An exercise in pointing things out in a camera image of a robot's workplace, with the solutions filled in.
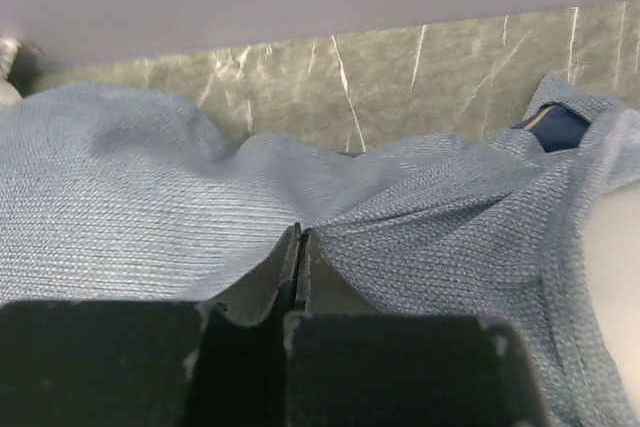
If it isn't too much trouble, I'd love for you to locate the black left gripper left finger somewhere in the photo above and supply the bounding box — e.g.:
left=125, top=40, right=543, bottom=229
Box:
left=1, top=225, right=302, bottom=426

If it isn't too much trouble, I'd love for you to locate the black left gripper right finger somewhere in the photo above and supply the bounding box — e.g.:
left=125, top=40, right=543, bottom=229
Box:
left=284, top=230, right=551, bottom=426

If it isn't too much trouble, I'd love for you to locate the blue pillowcase with gold print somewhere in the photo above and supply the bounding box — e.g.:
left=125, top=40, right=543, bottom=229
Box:
left=1, top=74, right=639, bottom=426

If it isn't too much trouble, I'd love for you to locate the white pillow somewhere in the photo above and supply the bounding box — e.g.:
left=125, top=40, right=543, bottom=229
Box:
left=582, top=182, right=639, bottom=408

